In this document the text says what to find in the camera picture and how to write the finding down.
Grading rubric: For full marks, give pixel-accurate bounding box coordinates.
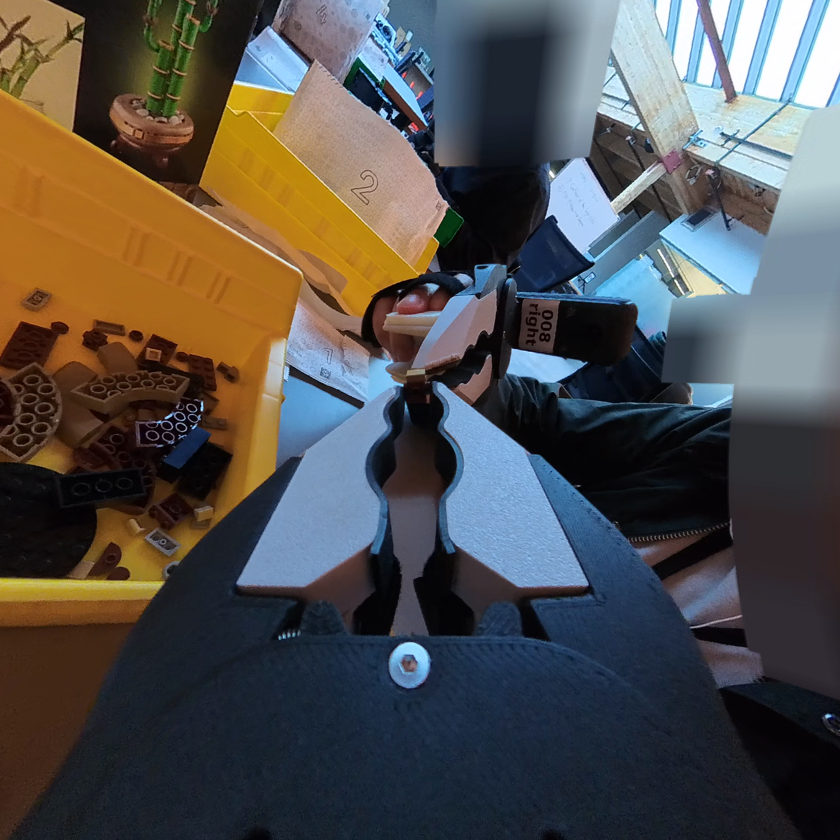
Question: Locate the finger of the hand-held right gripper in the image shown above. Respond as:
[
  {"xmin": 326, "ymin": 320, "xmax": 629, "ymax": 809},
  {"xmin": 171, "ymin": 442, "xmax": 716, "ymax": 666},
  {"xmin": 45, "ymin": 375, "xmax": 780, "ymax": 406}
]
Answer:
[
  {"xmin": 412, "ymin": 294, "xmax": 491, "ymax": 379},
  {"xmin": 430, "ymin": 315, "xmax": 508, "ymax": 406}
]

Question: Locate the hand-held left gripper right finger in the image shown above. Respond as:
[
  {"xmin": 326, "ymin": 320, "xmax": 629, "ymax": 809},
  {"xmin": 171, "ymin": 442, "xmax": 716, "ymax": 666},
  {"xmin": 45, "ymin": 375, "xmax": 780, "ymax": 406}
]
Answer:
[{"xmin": 413, "ymin": 382, "xmax": 589, "ymax": 634}]

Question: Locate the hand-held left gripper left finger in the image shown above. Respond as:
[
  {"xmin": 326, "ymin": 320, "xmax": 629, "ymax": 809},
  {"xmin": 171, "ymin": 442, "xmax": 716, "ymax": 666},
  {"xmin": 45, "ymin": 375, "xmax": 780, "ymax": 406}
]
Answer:
[{"xmin": 236, "ymin": 386, "xmax": 404, "ymax": 634}]

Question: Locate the yellow plastic bin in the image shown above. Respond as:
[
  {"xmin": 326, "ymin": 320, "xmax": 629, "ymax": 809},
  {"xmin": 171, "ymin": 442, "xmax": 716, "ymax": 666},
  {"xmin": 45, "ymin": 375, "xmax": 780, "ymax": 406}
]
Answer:
[
  {"xmin": 0, "ymin": 88, "xmax": 304, "ymax": 627},
  {"xmin": 200, "ymin": 82, "xmax": 441, "ymax": 316}
]

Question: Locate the person's right forearm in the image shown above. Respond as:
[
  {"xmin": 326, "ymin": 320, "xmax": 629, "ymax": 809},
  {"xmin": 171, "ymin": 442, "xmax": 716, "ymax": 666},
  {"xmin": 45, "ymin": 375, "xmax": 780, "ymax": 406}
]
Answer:
[{"xmin": 489, "ymin": 377, "xmax": 734, "ymax": 539}]

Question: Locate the person's right hand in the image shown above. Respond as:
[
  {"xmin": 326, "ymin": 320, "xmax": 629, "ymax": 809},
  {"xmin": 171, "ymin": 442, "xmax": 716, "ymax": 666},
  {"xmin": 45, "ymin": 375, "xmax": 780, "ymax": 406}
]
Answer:
[{"xmin": 371, "ymin": 282, "xmax": 460, "ymax": 368}]

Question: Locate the black office chair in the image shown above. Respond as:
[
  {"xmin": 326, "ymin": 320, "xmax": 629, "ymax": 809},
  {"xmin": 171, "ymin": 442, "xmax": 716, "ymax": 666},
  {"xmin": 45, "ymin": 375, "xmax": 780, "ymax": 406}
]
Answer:
[{"xmin": 512, "ymin": 217, "xmax": 596, "ymax": 294}]

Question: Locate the flat printed white paper bag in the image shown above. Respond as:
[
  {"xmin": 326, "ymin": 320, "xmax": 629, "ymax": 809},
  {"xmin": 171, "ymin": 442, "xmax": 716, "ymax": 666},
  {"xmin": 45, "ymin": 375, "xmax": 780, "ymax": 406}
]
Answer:
[{"xmin": 285, "ymin": 302, "xmax": 371, "ymax": 403}]

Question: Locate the whiteboard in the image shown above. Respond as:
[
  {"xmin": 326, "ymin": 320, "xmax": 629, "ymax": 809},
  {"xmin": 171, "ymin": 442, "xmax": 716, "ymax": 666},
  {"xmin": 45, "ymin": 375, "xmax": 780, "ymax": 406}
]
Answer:
[{"xmin": 545, "ymin": 157, "xmax": 621, "ymax": 253}]

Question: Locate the brown paper bag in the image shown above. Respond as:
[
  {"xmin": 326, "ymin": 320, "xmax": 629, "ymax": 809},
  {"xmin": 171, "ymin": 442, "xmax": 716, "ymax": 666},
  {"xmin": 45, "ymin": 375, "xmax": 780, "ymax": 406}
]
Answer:
[
  {"xmin": 272, "ymin": 62, "xmax": 467, "ymax": 260},
  {"xmin": 272, "ymin": 0, "xmax": 388, "ymax": 80}
]

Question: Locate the pile of brown toy bricks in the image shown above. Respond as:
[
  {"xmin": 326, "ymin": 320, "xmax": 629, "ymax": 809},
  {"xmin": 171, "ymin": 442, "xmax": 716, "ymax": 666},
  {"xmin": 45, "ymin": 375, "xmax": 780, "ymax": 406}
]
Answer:
[{"xmin": 0, "ymin": 285, "xmax": 240, "ymax": 581}]

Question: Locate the black bamboo toy set box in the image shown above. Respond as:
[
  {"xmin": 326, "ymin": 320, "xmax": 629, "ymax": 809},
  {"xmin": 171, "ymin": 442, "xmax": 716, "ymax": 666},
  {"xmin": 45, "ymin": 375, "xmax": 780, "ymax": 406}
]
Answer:
[{"xmin": 0, "ymin": 0, "xmax": 263, "ymax": 188}]

